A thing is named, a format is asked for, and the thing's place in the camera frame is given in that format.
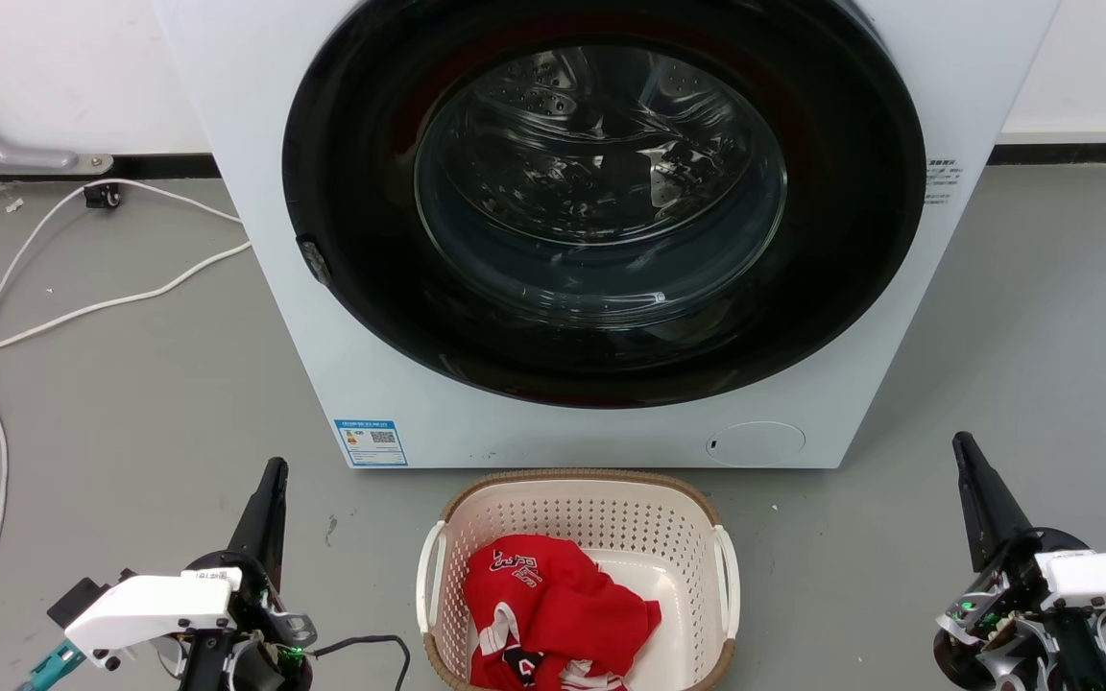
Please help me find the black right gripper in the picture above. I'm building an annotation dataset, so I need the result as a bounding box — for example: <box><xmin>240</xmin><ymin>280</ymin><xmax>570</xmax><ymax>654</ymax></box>
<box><xmin>932</xmin><ymin>431</ymin><xmax>1106</xmax><ymax>691</ymax></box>

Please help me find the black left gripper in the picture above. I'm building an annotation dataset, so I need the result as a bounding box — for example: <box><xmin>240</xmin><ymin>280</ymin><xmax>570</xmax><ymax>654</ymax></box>
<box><xmin>175</xmin><ymin>457</ymin><xmax>318</xmax><ymax>691</ymax></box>

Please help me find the beige perforated laundry basket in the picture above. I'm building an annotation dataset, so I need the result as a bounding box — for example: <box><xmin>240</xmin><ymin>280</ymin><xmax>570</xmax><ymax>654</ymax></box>
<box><xmin>416</xmin><ymin>468</ymin><xmax>741</xmax><ymax>691</ymax></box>

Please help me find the blue energy label sticker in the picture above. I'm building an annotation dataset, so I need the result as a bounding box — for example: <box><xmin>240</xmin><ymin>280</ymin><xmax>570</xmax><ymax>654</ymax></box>
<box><xmin>334</xmin><ymin>418</ymin><xmax>409</xmax><ymax>468</ymax></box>

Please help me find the round white filter cover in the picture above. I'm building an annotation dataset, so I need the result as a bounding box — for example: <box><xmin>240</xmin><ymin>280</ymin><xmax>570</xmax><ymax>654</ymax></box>
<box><xmin>706</xmin><ymin>421</ymin><xmax>806</xmax><ymax>468</ymax></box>

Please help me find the black round washer door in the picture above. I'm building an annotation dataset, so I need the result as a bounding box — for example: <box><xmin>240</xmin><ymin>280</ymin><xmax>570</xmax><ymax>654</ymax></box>
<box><xmin>281</xmin><ymin>0</ymin><xmax>927</xmax><ymax>410</ymax></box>

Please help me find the red printed shirt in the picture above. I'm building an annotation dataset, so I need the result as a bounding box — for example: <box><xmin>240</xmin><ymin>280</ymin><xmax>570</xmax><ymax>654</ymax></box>
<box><xmin>463</xmin><ymin>535</ymin><xmax>662</xmax><ymax>691</ymax></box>

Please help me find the white front-load washing machine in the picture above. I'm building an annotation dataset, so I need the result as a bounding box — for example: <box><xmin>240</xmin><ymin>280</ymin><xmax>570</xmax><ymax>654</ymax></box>
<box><xmin>152</xmin><ymin>0</ymin><xmax>1061</xmax><ymax>470</ymax></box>

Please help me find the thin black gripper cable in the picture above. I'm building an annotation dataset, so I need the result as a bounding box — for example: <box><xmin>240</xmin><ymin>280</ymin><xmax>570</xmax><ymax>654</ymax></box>
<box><xmin>311</xmin><ymin>634</ymin><xmax>412</xmax><ymax>691</ymax></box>

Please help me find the teal cable connector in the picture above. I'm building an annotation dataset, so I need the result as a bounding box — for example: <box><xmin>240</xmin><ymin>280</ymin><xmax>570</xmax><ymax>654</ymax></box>
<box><xmin>17</xmin><ymin>641</ymin><xmax>86</xmax><ymax>691</ymax></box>

